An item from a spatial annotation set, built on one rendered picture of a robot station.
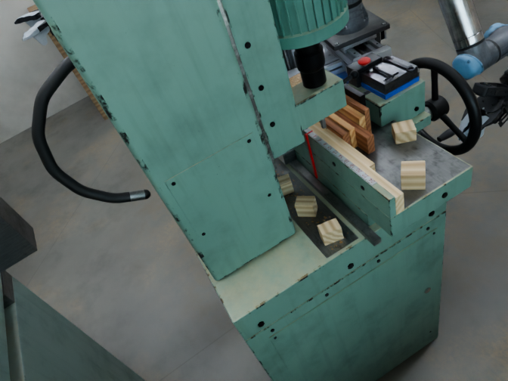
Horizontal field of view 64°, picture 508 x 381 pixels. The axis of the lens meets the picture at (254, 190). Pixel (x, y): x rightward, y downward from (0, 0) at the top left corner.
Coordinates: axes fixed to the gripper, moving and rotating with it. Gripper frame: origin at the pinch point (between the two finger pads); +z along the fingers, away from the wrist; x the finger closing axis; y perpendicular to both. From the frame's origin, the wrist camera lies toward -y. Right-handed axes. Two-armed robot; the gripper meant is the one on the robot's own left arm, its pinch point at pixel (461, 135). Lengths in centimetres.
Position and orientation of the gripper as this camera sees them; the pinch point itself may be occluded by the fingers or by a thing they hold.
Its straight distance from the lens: 131.3
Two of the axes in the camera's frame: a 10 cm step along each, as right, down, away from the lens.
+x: -4.4, -5.4, 7.2
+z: -6.0, 7.7, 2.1
